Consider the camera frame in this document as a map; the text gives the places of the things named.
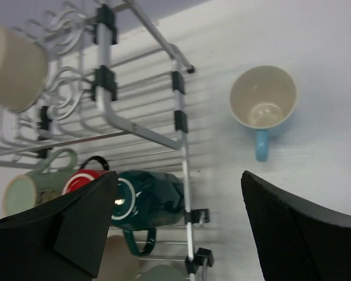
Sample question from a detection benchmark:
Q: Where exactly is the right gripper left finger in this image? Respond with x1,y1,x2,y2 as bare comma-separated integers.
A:
0,172,118,280

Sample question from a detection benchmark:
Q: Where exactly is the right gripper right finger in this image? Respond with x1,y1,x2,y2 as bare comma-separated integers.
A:
241,171,351,280

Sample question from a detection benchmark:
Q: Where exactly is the beige tumbler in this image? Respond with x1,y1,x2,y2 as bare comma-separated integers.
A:
94,235,139,281

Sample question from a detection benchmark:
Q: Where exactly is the light blue mug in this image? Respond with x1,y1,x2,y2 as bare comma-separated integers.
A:
229,65,299,162

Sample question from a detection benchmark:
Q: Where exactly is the cream and brown cup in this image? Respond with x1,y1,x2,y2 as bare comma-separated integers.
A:
0,25,49,112

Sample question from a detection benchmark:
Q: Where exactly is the red mug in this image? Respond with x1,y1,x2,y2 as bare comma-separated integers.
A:
61,156,110,196

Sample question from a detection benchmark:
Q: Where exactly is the sage green mug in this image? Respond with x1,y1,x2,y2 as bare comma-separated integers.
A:
2,148,78,216

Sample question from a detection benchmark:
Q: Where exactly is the dark green mug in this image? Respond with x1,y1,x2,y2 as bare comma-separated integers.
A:
111,170,184,256

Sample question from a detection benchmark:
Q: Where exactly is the light green tumbler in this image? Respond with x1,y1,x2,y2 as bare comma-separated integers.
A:
136,265,185,281

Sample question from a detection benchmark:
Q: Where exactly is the silver wire dish rack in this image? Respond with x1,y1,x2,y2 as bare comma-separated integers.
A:
0,1,214,280

